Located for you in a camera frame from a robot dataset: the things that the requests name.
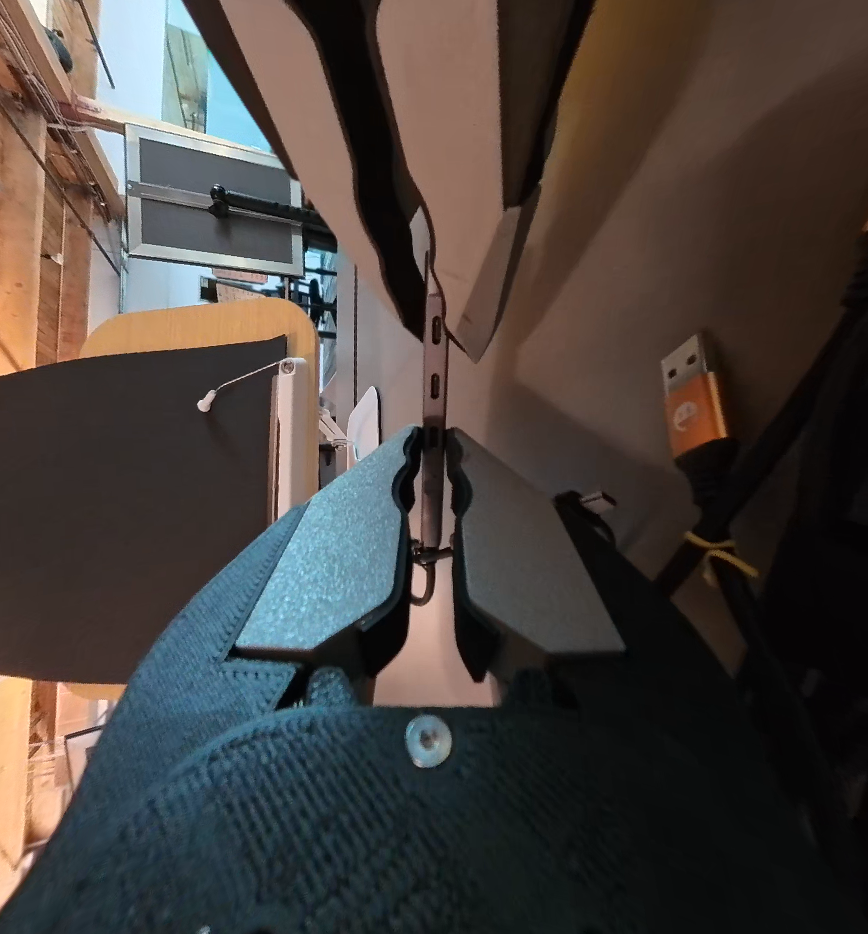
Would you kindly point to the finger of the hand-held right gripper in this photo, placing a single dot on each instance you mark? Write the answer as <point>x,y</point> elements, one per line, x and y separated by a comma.
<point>288,80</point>
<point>455,109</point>

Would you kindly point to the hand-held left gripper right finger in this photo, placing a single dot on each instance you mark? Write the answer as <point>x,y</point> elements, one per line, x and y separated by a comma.
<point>528,576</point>

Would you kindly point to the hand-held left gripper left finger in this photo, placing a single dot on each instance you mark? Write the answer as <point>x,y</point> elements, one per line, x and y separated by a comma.
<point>331,554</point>

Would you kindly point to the grey usb hub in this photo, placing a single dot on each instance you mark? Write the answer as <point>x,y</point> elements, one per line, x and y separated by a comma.
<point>434,387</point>

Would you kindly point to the silver plug with black loop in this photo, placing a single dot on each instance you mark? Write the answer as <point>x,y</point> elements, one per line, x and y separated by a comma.
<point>598,502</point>

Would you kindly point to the black rod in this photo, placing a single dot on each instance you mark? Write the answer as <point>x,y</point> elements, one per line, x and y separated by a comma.
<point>259,201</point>

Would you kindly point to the grey framed panel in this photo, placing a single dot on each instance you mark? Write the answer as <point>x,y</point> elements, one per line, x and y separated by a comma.
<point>186,164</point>

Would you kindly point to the white rounded plastic object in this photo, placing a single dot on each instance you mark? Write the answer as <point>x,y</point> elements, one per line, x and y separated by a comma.
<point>366,425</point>

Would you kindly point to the yellow twist tie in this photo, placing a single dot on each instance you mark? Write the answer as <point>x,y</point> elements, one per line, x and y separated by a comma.
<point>722,558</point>

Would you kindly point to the black mat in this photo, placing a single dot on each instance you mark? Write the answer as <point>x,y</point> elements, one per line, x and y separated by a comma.
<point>113,503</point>

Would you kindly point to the wooden shelving unit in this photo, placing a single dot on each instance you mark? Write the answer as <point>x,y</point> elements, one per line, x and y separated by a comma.
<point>18,219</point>

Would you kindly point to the black metal frame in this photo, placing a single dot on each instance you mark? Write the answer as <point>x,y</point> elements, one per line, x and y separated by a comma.
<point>315,292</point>

